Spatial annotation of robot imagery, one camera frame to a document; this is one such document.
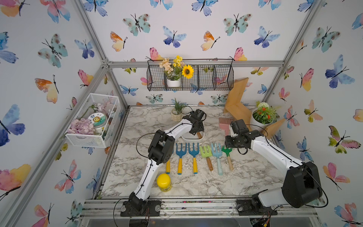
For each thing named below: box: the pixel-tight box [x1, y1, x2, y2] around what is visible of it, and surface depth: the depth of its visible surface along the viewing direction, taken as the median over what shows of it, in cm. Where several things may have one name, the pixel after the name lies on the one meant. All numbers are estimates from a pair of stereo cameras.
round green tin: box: [87, 112, 108, 128], surface depth 67 cm
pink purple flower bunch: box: [66, 117, 96, 135], surface depth 61 cm
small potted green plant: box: [171, 97, 185, 123], surface depth 110 cm
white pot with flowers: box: [158, 55, 195, 88], surface depth 86 cm
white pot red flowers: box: [249, 101, 280, 134], surface depth 87 cm
